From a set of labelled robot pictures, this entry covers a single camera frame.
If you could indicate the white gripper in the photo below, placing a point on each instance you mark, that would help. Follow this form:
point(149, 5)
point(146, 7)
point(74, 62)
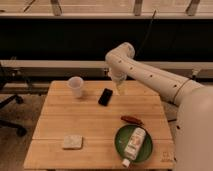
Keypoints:
point(118, 77)

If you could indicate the black eraser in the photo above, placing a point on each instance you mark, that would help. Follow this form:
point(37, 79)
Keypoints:
point(105, 97)

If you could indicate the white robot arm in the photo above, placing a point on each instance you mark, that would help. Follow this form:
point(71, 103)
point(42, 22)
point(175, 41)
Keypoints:
point(194, 132)

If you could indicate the white sponge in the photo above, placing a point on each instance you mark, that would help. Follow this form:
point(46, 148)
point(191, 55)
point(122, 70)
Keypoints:
point(72, 142)

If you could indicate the red chili pepper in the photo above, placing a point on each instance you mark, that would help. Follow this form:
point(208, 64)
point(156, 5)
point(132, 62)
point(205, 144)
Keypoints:
point(132, 120)

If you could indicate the green plate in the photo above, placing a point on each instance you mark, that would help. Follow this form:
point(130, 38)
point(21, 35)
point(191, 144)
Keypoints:
point(122, 137)

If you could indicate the white bottle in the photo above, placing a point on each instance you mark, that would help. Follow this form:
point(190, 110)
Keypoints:
point(133, 146)

